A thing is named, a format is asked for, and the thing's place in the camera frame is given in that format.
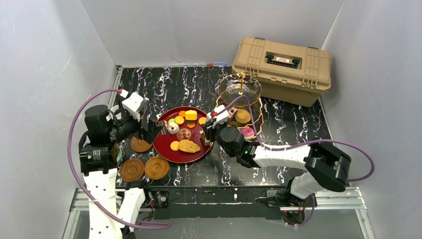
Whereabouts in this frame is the dark red round tray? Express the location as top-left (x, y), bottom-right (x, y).
top-left (153, 106), bottom-right (213, 163)

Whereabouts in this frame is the pink frosted donut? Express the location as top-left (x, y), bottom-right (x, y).
top-left (239, 127), bottom-right (255, 140)

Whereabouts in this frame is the small decorated white cake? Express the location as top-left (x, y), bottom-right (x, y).
top-left (200, 130), bottom-right (211, 147)

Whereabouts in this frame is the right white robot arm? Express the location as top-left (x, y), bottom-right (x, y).
top-left (202, 124), bottom-right (351, 200)

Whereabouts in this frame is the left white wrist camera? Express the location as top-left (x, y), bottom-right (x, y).
top-left (122, 92), bottom-right (149, 122)

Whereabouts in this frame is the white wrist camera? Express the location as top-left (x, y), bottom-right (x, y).
top-left (206, 105), bottom-right (230, 127)
top-left (122, 92), bottom-right (149, 122)

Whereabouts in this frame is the wooden coaster lower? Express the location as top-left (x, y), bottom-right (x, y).
top-left (119, 158), bottom-right (144, 182)

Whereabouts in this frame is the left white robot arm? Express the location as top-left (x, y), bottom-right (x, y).
top-left (79, 100), bottom-right (160, 239)

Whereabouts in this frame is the wooden coaster upper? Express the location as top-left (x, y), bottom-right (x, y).
top-left (130, 136), bottom-right (152, 153)

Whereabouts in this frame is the yellow cake slice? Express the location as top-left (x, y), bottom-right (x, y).
top-left (185, 110), bottom-right (198, 121)

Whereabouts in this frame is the white cream puff with cherry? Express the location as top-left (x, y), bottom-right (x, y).
top-left (167, 122), bottom-right (180, 134)

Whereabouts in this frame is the chocolate layered cake slice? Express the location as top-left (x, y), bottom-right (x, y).
top-left (156, 120), bottom-right (168, 135)

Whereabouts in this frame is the three-tier glass cake stand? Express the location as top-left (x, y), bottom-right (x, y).
top-left (216, 72), bottom-right (264, 137)

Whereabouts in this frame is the tan plastic toolbox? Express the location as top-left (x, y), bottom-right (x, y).
top-left (232, 37), bottom-right (331, 107)

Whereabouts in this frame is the large flat brown cookie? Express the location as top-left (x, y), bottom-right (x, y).
top-left (179, 139), bottom-right (201, 153)

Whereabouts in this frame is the wooden coaster middle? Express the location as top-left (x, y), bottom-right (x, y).
top-left (144, 156), bottom-right (169, 180)

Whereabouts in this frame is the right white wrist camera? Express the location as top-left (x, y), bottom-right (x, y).
top-left (206, 105), bottom-right (230, 127)

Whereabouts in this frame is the orange muffin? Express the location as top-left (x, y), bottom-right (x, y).
top-left (235, 109), bottom-right (251, 124)

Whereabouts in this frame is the round yellow biscuit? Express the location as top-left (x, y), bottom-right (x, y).
top-left (175, 116), bottom-right (185, 125)

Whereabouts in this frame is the mint green cup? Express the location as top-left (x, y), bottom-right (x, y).
top-left (116, 148), bottom-right (123, 163)

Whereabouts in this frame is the wooden coaster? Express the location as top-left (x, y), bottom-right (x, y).
top-left (119, 158), bottom-right (144, 182)
top-left (130, 136), bottom-right (152, 153)
top-left (144, 156), bottom-right (169, 180)

